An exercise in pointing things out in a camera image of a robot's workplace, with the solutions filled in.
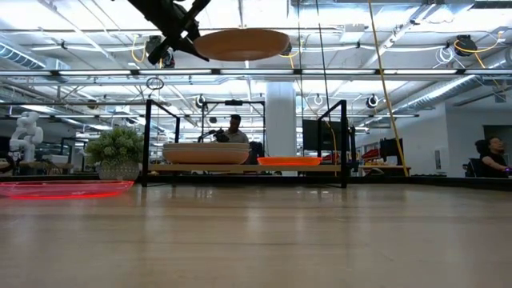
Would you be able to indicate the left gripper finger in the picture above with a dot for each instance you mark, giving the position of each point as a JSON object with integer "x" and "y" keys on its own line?
{"x": 194, "y": 49}

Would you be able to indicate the pink matte plate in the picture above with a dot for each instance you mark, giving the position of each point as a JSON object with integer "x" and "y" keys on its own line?
{"x": 242, "y": 45}
{"x": 206, "y": 157}

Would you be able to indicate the beige matte plate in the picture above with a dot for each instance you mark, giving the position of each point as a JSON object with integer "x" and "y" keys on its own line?
{"x": 206, "y": 144}

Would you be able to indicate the orange transparent plate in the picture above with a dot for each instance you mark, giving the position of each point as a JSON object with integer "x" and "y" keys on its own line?
{"x": 290, "y": 163}
{"x": 290, "y": 158}

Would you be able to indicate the pink transparent plate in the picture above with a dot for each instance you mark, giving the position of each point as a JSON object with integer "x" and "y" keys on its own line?
{"x": 64, "y": 189}

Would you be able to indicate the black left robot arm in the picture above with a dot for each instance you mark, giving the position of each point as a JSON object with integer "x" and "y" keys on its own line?
{"x": 156, "y": 12}

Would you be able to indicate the black background robot station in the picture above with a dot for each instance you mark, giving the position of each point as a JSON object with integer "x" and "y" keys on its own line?
{"x": 234, "y": 102}

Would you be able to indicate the person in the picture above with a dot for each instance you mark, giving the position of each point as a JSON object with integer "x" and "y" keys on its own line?
{"x": 237, "y": 134}
{"x": 494, "y": 160}

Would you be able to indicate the white square pillar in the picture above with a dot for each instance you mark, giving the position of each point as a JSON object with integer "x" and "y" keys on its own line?
{"x": 281, "y": 120}

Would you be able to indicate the small green potted plant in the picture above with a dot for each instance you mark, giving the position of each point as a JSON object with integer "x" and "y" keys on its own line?
{"x": 116, "y": 148}

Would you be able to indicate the black monitor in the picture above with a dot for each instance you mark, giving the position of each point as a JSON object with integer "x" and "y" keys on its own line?
{"x": 312, "y": 136}
{"x": 391, "y": 149}

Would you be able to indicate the black metal rig frame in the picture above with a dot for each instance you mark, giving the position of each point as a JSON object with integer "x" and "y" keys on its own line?
{"x": 440, "y": 182}

